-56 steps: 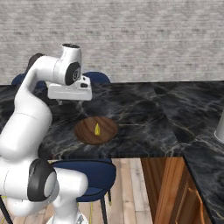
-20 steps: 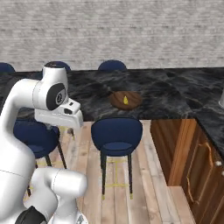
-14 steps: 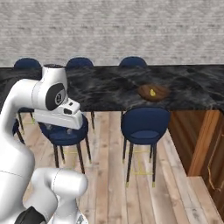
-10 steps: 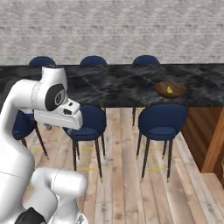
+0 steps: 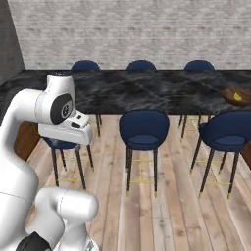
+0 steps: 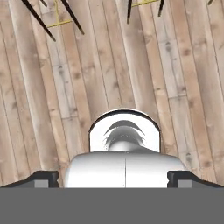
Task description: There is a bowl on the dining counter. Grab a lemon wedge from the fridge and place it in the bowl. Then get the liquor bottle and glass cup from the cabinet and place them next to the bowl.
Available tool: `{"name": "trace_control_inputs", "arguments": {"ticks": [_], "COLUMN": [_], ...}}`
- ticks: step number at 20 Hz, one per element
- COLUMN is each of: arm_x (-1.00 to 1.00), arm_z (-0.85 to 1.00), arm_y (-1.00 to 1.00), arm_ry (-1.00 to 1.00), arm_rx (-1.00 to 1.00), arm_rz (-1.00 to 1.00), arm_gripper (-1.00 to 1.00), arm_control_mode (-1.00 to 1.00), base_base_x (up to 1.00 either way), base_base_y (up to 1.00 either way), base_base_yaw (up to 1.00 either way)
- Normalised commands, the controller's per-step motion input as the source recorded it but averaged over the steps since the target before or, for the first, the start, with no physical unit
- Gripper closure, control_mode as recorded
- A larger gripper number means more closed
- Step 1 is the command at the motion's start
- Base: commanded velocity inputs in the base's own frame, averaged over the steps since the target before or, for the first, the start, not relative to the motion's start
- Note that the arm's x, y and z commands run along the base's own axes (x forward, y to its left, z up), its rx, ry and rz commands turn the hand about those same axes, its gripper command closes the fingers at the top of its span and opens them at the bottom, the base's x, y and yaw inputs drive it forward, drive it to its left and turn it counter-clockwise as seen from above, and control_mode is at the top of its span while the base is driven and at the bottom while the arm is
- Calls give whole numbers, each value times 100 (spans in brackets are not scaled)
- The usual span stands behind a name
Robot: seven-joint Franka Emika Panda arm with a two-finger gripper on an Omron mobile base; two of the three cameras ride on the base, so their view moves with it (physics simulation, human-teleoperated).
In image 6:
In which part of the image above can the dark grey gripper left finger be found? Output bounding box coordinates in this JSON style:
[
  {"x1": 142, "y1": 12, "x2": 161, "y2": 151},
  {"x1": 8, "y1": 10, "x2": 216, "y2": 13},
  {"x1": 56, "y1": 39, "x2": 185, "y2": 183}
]
[{"x1": 0, "y1": 170, "x2": 60, "y2": 189}]

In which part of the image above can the white round black-rimmed object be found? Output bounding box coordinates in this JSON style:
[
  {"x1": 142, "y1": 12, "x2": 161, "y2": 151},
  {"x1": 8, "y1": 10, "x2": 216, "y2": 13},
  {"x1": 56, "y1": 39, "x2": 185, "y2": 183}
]
[{"x1": 63, "y1": 108, "x2": 188, "y2": 189}]

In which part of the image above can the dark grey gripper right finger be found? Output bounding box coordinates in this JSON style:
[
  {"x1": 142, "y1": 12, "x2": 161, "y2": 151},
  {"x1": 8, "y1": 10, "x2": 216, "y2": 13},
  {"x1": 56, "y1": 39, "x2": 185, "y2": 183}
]
[{"x1": 166, "y1": 170, "x2": 224, "y2": 189}]

